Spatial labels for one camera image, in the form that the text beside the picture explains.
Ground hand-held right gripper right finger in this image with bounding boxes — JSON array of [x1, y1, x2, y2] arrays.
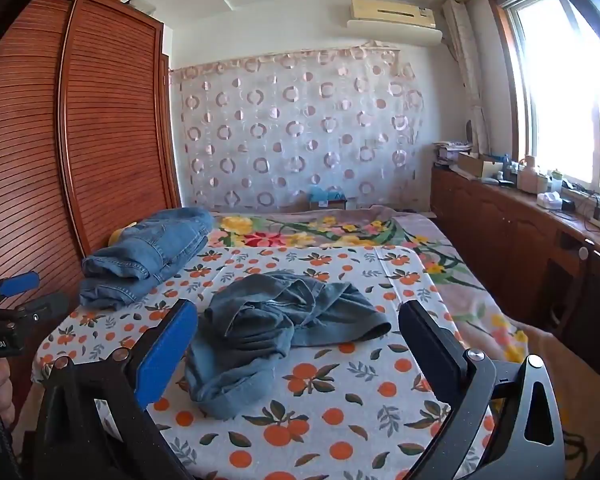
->
[[397, 300, 566, 480]]

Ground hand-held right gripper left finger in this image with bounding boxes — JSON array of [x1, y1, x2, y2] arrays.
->
[[32, 299, 201, 480]]

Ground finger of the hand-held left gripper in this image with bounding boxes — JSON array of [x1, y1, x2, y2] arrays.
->
[[0, 271, 41, 307], [7, 292, 71, 325]]

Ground grey-blue pants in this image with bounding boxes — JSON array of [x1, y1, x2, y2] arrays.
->
[[185, 270, 393, 421]]

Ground person's left hand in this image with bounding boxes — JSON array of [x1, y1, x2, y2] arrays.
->
[[0, 359, 17, 428]]

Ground floral blanket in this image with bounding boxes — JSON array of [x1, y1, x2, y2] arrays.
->
[[207, 206, 531, 366]]

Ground folded blue jeans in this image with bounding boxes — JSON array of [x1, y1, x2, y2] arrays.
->
[[78, 207, 216, 312]]

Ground orange print sheet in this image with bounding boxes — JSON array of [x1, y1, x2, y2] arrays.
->
[[32, 245, 498, 480]]

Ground wooden sideboard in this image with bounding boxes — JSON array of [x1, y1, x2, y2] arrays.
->
[[430, 162, 600, 361]]

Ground wooden slatted wardrobe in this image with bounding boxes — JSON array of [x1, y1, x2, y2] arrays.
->
[[0, 0, 183, 411]]

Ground box with blue cloth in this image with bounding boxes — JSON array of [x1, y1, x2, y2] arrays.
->
[[307, 185, 349, 211]]

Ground cardboard box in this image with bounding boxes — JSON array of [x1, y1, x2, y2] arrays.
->
[[456, 152, 502, 179]]

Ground small white box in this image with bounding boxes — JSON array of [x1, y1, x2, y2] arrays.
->
[[536, 191, 564, 212]]

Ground white jug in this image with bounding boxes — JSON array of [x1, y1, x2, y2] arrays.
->
[[517, 155, 542, 194]]

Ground circle patterned sheer curtain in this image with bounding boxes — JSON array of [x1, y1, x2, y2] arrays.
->
[[169, 46, 432, 212]]

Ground bundled beige curtain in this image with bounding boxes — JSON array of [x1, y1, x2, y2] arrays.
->
[[441, 0, 492, 157]]

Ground window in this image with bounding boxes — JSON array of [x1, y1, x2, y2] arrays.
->
[[495, 0, 600, 203]]

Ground wall air conditioner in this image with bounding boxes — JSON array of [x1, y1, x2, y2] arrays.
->
[[346, 0, 444, 44]]

